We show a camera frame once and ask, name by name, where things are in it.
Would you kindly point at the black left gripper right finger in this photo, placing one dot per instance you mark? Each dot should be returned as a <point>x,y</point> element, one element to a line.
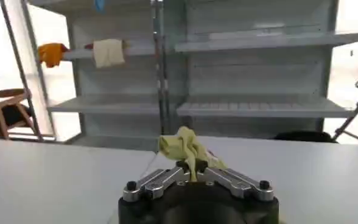
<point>237,181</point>

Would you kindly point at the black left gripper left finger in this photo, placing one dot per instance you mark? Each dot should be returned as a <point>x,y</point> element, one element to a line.
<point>154,182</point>

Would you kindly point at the green t-shirt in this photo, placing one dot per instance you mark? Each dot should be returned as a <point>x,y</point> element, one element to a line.
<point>182,146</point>

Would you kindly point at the grey metal shelf unit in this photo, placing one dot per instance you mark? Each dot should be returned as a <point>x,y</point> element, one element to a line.
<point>112,106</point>
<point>258,108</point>

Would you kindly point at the orange cloth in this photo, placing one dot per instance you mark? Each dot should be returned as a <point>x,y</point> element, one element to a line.
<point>51,54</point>

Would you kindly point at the grey metal pole frame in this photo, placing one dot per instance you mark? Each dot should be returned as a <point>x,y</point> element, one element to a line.
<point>20,65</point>

